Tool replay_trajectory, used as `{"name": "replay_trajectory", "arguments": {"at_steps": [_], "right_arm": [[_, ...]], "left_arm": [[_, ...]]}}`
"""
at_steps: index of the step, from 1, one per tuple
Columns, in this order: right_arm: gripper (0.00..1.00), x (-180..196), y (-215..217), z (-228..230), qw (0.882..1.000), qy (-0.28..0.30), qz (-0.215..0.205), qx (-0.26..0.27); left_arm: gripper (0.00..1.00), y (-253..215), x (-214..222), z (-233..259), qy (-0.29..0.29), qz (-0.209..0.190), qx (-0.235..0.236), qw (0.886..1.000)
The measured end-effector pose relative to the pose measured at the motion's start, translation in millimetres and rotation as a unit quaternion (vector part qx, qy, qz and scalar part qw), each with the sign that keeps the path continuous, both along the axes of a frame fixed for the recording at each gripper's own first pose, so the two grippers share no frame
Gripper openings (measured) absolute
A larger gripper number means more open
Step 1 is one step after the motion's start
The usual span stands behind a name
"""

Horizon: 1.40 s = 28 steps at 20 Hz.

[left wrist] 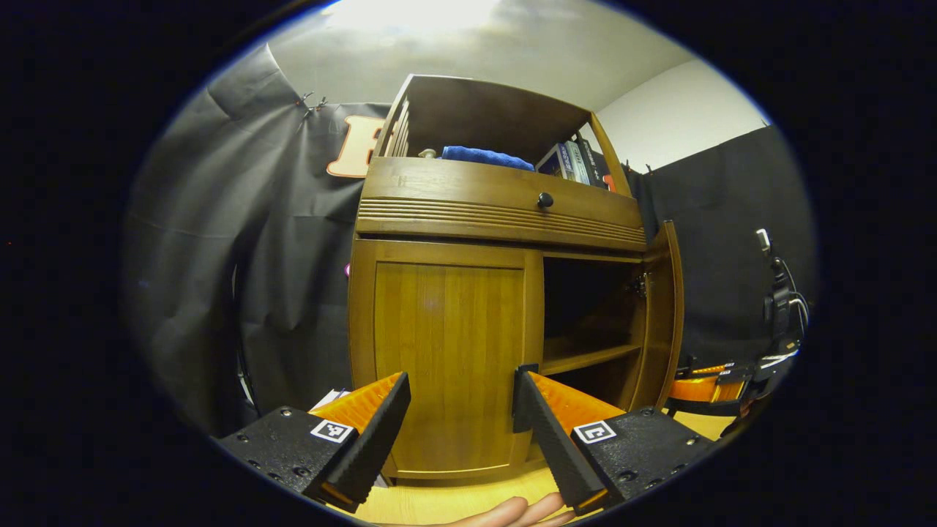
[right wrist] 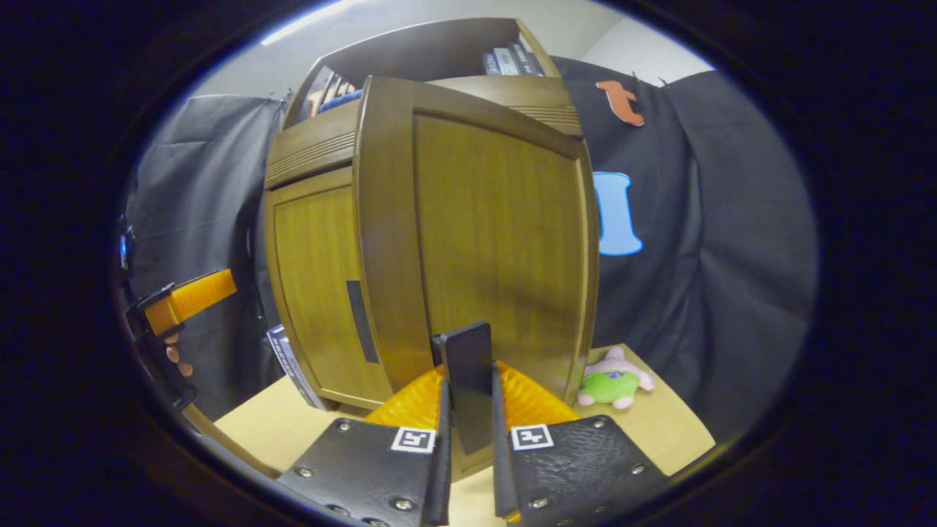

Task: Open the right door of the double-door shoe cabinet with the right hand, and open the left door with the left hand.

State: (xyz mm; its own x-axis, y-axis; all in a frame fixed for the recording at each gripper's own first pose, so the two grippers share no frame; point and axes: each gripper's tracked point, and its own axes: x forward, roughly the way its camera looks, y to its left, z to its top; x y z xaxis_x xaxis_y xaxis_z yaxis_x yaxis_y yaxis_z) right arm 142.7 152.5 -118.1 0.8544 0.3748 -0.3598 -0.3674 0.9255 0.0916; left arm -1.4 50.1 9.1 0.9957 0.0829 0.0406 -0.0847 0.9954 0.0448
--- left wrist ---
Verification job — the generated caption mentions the wooden double-door shoe cabinet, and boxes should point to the wooden double-door shoe cabinet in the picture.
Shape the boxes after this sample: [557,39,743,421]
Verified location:
[348,73,685,487]

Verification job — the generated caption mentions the wooden shoe cabinet door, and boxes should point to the wooden shoe cabinet door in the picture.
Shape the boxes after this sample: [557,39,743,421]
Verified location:
[350,238,546,484]
[630,220,685,411]

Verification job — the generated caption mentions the blue folded towel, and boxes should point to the blue folded towel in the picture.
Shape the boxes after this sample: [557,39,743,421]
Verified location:
[441,146,535,172]

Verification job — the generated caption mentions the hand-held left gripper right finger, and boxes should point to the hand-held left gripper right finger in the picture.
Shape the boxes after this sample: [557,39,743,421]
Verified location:
[512,364,714,515]

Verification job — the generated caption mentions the wooden cabinet drawer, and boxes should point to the wooden cabinet drawer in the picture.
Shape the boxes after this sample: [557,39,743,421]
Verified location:
[356,156,649,253]

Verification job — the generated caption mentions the black backdrop cloth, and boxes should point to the black backdrop cloth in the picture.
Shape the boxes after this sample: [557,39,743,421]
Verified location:
[124,44,817,433]

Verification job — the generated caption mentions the light grey book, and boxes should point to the light grey book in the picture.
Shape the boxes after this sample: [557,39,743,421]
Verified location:
[562,139,592,185]

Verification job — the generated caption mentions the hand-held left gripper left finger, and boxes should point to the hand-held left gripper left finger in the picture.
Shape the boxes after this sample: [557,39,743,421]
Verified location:
[218,371,412,513]

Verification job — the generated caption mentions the blue-grey book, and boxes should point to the blue-grey book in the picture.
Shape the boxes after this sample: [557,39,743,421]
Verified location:
[537,143,570,179]

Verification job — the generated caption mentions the wooden inner cabinet shelf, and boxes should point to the wooden inner cabinet shelf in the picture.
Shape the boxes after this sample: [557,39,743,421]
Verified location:
[542,337,643,376]

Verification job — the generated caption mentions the black book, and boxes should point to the black book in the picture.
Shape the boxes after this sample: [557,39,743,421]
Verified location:
[577,134,614,190]

